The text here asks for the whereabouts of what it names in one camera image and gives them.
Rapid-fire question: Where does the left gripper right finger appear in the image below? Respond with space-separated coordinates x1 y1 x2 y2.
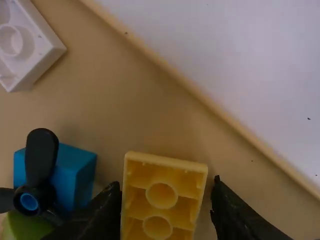
209 174 296 240

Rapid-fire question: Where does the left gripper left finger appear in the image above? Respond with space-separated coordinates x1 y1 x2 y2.
49 181 123 240

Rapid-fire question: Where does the yellow toy brick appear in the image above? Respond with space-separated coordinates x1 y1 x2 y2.
119 150 209 240

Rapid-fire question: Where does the green toy brick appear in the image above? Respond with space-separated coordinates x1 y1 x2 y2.
1 211 55 240

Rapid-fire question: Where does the tan tray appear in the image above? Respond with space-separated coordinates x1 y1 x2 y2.
0 0 320 240

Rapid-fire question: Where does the small white toy brick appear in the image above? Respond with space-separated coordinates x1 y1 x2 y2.
0 0 68 93

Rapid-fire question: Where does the blue toy brick with propeller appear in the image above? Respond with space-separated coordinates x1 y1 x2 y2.
0 127 98 227

